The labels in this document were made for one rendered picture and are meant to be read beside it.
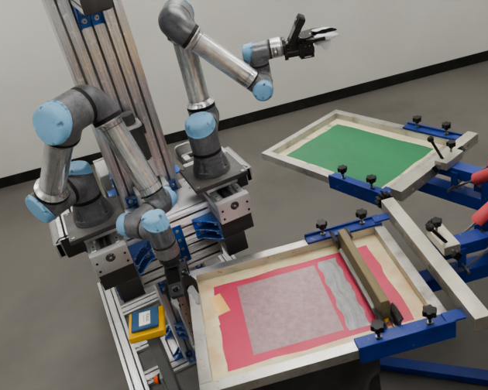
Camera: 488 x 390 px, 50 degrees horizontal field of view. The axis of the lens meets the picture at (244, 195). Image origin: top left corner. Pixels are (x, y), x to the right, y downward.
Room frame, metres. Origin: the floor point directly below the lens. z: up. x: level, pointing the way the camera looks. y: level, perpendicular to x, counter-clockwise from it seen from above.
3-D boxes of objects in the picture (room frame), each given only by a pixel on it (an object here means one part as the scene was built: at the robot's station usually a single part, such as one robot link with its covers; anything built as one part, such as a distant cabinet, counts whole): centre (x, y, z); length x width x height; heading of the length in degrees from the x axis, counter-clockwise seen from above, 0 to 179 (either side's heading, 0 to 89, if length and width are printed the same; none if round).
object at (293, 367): (1.33, -0.12, 0.97); 0.79 x 0.58 x 0.04; 93
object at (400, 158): (2.14, -0.68, 1.05); 1.08 x 0.61 x 0.23; 33
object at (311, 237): (1.62, -0.34, 0.97); 0.30 x 0.05 x 0.07; 93
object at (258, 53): (1.97, -0.18, 1.65); 0.11 x 0.08 x 0.09; 83
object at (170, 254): (1.32, 0.28, 1.31); 0.08 x 0.08 x 0.05
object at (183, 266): (1.33, 0.27, 1.23); 0.09 x 0.08 x 0.12; 3
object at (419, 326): (1.07, -0.37, 0.97); 0.30 x 0.05 x 0.07; 93
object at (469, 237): (1.36, -0.68, 1.02); 0.17 x 0.06 x 0.05; 93
